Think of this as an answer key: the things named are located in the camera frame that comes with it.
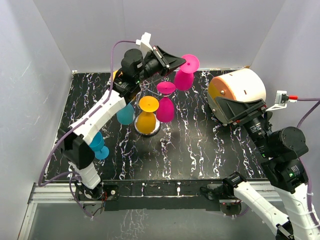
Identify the aluminium front rail frame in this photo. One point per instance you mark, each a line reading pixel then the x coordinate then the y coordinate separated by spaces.
pixel 115 195

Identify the chrome wine glass rack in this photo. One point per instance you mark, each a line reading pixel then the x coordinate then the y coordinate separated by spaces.
pixel 154 112

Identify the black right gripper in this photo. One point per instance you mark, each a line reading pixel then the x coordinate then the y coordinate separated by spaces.
pixel 230 107

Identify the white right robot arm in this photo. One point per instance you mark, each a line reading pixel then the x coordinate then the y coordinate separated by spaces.
pixel 282 150

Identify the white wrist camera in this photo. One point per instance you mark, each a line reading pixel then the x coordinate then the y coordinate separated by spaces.
pixel 144 42
pixel 281 100

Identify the blue wine glass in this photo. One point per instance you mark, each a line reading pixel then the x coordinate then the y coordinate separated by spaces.
pixel 126 115
pixel 101 152

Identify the pink wine glass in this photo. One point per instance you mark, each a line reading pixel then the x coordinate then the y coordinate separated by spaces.
pixel 165 111
pixel 184 78

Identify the pink wine glass front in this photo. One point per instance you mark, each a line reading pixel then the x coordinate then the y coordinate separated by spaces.
pixel 165 111

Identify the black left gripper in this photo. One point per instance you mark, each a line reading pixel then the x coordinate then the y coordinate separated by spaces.
pixel 173 61

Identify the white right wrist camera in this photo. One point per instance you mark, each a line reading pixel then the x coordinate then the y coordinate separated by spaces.
pixel 281 100

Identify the white orange cylindrical container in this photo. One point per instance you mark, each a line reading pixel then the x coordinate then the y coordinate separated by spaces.
pixel 242 85

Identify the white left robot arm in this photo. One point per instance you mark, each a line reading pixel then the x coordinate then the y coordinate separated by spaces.
pixel 135 68

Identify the orange wine glass front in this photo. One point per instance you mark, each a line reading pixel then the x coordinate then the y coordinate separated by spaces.
pixel 146 120

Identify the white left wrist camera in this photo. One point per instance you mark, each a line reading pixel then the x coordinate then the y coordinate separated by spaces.
pixel 144 42

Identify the orange wine glass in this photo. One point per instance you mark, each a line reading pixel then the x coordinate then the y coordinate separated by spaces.
pixel 146 120
pixel 116 74

